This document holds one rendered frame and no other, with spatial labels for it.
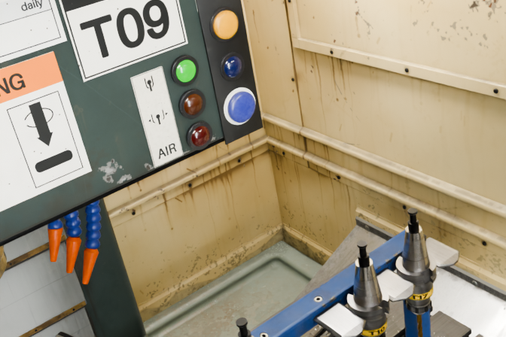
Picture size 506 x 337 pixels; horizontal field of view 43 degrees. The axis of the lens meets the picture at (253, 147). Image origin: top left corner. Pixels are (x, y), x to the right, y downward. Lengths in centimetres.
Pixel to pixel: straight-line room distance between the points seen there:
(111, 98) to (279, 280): 161
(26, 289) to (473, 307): 98
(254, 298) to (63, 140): 157
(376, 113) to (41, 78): 116
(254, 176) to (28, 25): 159
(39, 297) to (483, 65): 98
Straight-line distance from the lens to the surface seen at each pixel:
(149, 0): 54
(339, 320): 100
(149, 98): 55
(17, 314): 135
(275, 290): 206
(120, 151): 55
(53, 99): 52
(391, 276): 106
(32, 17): 50
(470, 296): 160
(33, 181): 53
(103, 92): 53
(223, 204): 199
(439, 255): 110
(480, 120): 137
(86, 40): 52
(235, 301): 205
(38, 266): 132
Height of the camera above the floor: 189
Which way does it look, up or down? 27 degrees down
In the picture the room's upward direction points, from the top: 10 degrees counter-clockwise
